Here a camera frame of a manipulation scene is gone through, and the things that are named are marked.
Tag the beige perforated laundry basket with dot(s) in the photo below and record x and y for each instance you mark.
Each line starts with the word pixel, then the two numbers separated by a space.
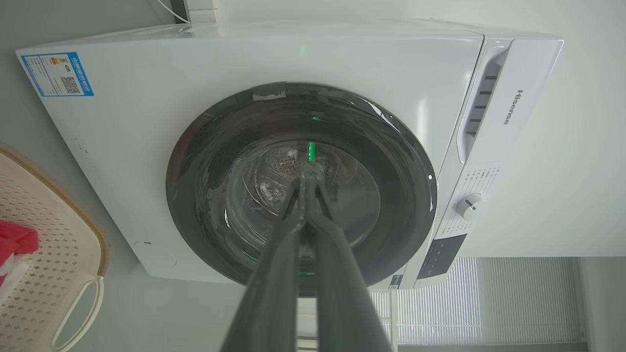
pixel 54 230

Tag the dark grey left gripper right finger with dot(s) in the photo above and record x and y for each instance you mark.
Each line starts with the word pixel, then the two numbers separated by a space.
pixel 342 293

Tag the white window blind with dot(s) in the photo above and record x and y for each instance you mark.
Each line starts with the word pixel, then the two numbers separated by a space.
pixel 469 303

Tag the blue energy label sticker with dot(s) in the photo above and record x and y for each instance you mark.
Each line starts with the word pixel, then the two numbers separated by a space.
pixel 57 74

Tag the dark round washing machine door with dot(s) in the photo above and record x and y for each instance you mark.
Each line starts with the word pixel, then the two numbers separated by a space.
pixel 234 146

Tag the white Hisense washing machine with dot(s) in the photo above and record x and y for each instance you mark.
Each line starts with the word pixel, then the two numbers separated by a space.
pixel 146 122

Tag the white garment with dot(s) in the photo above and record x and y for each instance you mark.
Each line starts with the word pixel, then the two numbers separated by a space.
pixel 11 276

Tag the white washing machine dial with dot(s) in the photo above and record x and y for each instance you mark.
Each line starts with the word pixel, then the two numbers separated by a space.
pixel 470 206

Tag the red garment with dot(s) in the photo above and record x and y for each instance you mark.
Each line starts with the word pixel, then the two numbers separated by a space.
pixel 14 240

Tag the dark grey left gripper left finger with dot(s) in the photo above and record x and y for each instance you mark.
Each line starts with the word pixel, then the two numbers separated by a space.
pixel 274 293

